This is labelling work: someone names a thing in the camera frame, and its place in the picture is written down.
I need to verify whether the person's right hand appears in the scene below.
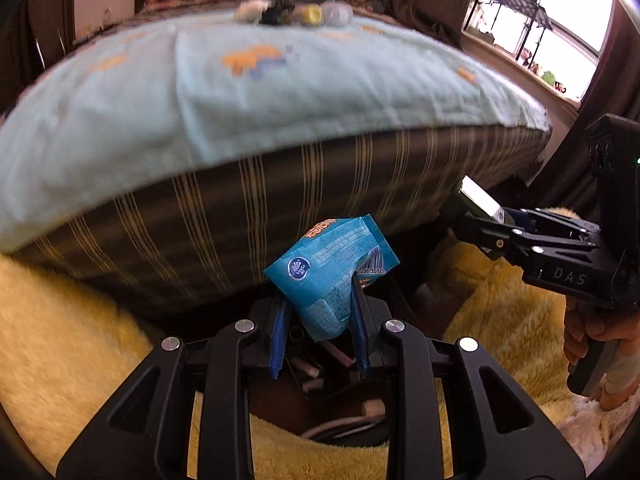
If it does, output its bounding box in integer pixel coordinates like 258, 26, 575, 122
564, 300, 640, 411

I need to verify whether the translucent plastic container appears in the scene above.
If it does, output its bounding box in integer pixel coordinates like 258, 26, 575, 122
320, 2, 354, 26

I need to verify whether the light blue printed sheet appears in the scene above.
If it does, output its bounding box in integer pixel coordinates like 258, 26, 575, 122
0, 12, 551, 254

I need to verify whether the blue snack packet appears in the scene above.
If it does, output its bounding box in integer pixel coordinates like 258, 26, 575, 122
262, 214, 401, 344

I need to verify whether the small white box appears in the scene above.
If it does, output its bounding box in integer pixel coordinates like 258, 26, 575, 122
444, 175, 517, 242

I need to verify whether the black folding rack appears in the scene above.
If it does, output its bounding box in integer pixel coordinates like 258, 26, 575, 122
465, 0, 554, 61

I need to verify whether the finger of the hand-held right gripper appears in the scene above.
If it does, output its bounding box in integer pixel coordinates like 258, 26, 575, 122
511, 207, 604, 242
451, 214, 602, 267

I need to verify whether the plaid mattress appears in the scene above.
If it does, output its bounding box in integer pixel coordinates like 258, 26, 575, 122
15, 125, 554, 322

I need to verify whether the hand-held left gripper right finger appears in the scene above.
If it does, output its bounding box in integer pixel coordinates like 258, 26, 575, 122
350, 280, 586, 480

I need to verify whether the yellow fluffy rug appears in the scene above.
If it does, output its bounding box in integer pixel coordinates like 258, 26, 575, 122
0, 205, 640, 480

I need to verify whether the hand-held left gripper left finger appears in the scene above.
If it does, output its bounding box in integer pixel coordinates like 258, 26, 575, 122
55, 296, 294, 480

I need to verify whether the white fluffy item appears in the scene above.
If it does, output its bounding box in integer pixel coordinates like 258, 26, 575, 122
237, 0, 271, 24

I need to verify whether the small dark item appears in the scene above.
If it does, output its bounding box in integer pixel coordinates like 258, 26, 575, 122
260, 0, 297, 26

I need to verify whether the window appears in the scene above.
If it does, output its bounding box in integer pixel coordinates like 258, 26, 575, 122
475, 0, 616, 61

